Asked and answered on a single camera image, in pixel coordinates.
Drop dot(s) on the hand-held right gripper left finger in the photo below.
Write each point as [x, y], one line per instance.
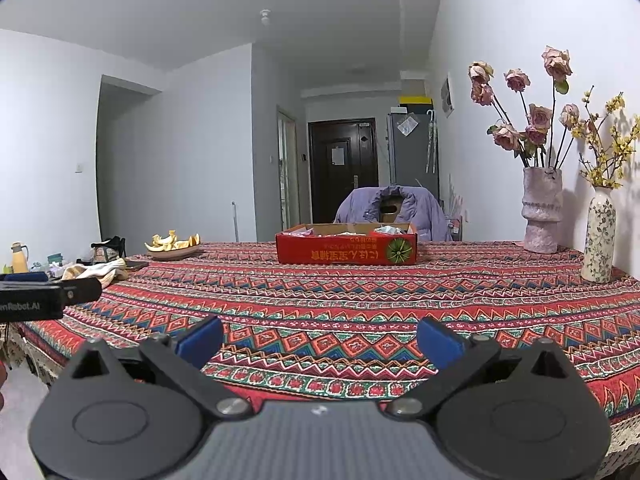
[200, 342]

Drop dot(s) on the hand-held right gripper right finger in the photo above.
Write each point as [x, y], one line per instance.
[440, 342]

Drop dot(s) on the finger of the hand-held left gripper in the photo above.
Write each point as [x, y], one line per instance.
[82, 290]
[25, 277]

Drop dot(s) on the red cardboard box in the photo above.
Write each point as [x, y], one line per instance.
[340, 252]

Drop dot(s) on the yellow thermos bottle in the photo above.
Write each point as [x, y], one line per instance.
[20, 262]

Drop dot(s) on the beige cloth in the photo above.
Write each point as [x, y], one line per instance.
[95, 271]

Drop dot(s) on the dark patterned bag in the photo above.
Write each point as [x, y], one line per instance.
[107, 250]

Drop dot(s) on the dark phone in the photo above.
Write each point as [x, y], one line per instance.
[136, 264]

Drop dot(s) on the brown plate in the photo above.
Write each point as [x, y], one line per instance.
[175, 254]

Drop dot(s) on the plate of yellow fruit peels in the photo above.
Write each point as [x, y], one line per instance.
[172, 242]

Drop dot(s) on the brown chair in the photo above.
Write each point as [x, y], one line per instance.
[390, 215]

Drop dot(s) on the pink ceramic vase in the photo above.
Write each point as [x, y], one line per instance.
[542, 230]

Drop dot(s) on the purple puffer jacket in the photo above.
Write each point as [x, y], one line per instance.
[360, 210]

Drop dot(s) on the grey refrigerator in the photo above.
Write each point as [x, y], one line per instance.
[410, 160]

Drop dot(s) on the floral white vase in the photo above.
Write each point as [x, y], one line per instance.
[597, 245]

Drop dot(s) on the glass interior door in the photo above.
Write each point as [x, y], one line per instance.
[287, 170]

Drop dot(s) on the dark entrance door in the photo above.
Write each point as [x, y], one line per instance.
[320, 180]

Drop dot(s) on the clear folded umbrella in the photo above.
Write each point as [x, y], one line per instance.
[431, 140]

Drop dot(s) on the white paper notice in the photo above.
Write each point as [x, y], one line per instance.
[337, 156]

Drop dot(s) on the yellow black box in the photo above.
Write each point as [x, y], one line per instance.
[415, 100]

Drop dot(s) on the bunch of dried pink roses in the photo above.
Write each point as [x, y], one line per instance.
[540, 120]

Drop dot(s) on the yellow flower branches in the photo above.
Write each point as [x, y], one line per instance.
[607, 160]

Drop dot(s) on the ceiling lamp socket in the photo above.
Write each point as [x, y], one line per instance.
[265, 17]

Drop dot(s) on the wall picture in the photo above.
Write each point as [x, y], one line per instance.
[448, 95]

